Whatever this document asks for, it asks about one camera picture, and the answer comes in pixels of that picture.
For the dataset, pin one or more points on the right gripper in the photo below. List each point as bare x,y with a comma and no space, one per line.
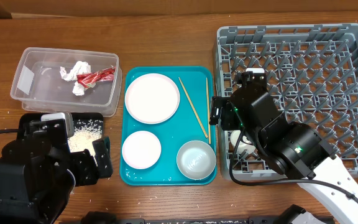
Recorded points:
230,122

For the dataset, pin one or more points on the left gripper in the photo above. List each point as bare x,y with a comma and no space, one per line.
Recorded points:
89,170

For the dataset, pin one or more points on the pile of rice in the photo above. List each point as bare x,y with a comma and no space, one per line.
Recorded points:
86,131

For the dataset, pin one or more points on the small pink plate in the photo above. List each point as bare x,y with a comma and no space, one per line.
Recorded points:
141,150

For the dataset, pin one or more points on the white cup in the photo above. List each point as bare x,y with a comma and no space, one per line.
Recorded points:
244,145

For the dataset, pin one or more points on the grey bowl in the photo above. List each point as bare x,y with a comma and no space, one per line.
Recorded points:
196,160

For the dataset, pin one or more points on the large white plate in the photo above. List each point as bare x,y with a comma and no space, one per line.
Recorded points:
152,98

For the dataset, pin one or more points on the red snack wrapper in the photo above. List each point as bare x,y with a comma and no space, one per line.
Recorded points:
89,79

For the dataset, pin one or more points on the white napkin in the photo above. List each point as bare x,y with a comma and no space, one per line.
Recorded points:
79,68

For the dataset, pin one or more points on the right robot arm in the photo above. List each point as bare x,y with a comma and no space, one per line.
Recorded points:
294,149

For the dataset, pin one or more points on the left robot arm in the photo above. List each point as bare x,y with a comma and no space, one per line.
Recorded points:
38,172

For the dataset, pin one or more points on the grey dishwasher rack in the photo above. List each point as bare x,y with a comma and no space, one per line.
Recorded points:
312,73

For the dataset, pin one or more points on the teal serving tray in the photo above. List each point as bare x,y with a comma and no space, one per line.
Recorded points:
181,128

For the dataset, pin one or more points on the black rectangular tray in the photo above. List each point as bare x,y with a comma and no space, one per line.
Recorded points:
34,143

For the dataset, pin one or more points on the clear plastic bin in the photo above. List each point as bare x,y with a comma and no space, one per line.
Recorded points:
38,84

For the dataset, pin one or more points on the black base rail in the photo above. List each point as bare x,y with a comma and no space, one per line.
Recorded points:
248,220

